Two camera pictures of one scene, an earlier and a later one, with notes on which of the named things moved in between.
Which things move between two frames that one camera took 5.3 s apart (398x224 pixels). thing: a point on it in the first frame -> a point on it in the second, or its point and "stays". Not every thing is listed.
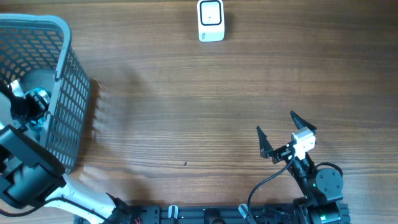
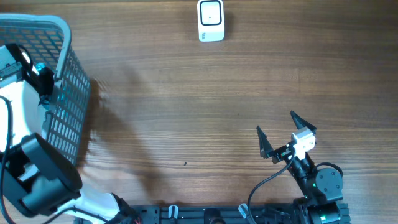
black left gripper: x=38 y=109 -> x=46 y=73
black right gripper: x=267 y=150 stays
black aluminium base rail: x=208 y=214 stays
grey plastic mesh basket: x=38 y=50 stays
